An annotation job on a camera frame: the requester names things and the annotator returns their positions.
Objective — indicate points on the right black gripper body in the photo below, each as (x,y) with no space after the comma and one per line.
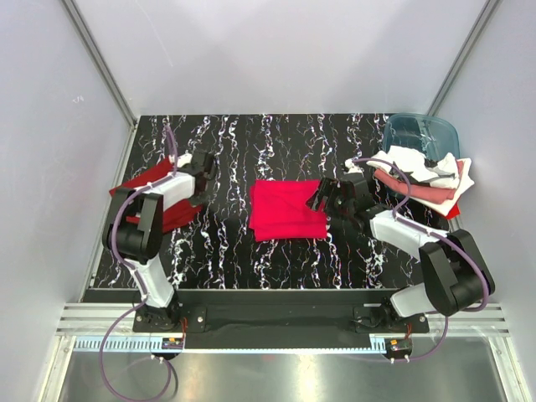
(335,197)

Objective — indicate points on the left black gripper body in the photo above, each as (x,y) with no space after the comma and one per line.
(205,168)

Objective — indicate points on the bright pink-red t-shirt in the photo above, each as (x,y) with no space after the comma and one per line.
(279,211)

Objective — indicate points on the dark red t-shirt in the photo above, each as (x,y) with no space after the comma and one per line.
(178,214)

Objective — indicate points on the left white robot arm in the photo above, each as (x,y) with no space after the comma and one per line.
(142,211)

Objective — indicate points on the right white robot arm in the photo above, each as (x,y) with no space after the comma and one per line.
(455,275)

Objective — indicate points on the dusty pink folded t-shirt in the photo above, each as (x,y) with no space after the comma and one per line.
(431,195)

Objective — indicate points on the white black printed t-shirt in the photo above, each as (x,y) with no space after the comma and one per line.
(418,168)

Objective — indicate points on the red t-shirt under pile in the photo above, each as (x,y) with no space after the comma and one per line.
(453,213)

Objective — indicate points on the blue transparent plastic bin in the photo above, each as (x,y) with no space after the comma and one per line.
(430,135)

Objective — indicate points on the white folded t-shirt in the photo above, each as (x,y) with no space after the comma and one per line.
(465,183)

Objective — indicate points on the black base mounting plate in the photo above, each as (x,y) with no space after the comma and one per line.
(303,314)

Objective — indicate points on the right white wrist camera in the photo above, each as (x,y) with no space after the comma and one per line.
(350,166)

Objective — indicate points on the left aluminium frame post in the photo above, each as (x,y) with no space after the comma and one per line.
(88,40)

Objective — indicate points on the aluminium frame post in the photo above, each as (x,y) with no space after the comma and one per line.
(479,26)
(88,40)

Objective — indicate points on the white slotted cable duct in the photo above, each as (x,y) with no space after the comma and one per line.
(360,344)

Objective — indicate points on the right aluminium frame post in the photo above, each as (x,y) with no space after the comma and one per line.
(479,26)

